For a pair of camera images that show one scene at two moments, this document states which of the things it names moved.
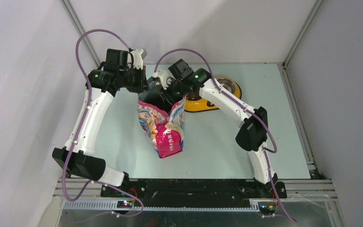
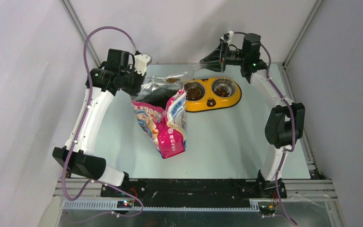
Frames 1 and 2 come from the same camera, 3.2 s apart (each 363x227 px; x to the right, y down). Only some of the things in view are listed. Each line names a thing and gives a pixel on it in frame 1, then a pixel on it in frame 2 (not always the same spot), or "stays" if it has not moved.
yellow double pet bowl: [195, 102] stays
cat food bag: [166, 133] stays
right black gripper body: [174, 93] to [224, 54]
